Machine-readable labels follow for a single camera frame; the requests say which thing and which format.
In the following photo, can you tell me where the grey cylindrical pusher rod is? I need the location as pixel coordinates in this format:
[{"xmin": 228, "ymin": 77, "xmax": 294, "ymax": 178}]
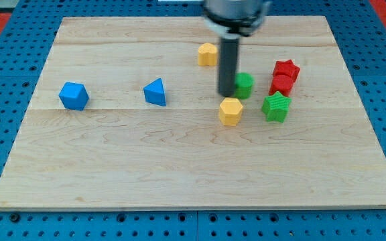
[{"xmin": 218, "ymin": 38, "xmax": 239, "ymax": 97}]

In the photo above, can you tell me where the yellow hexagon block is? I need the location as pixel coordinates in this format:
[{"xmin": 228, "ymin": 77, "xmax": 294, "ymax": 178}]
[{"xmin": 218, "ymin": 98, "xmax": 243, "ymax": 126}]

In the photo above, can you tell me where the blue triangle block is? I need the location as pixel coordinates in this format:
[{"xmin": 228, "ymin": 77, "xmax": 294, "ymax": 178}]
[{"xmin": 143, "ymin": 78, "xmax": 166, "ymax": 106}]

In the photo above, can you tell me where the yellow heart block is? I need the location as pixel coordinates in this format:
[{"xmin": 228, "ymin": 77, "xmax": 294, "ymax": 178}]
[{"xmin": 198, "ymin": 43, "xmax": 218, "ymax": 66}]

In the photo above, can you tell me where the green cylinder block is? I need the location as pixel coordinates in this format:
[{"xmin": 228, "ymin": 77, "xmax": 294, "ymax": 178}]
[{"xmin": 234, "ymin": 72, "xmax": 255, "ymax": 99}]

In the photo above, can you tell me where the red star block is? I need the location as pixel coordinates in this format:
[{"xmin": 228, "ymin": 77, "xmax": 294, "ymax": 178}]
[{"xmin": 273, "ymin": 60, "xmax": 300, "ymax": 82}]

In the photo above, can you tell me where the red cylinder block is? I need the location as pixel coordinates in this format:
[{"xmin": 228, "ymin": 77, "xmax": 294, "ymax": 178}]
[{"xmin": 269, "ymin": 75, "xmax": 294, "ymax": 97}]

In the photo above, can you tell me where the green star block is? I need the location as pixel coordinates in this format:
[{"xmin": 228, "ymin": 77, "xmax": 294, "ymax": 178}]
[{"xmin": 261, "ymin": 91, "xmax": 292, "ymax": 123}]

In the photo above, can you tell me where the wooden board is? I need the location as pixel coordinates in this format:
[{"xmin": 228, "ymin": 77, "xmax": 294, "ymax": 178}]
[{"xmin": 0, "ymin": 16, "xmax": 386, "ymax": 212}]

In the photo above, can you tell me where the blue cube block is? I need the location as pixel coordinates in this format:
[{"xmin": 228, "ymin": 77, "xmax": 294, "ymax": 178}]
[{"xmin": 58, "ymin": 82, "xmax": 89, "ymax": 111}]

